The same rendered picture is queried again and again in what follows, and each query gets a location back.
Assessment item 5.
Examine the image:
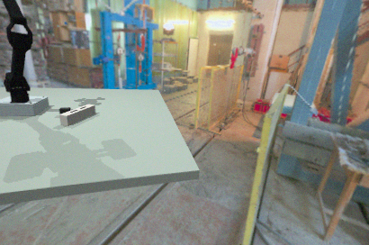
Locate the black two-prong plug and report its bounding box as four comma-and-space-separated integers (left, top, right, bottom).
59, 107, 71, 114

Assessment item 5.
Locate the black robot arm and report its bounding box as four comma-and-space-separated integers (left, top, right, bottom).
3, 0, 32, 103

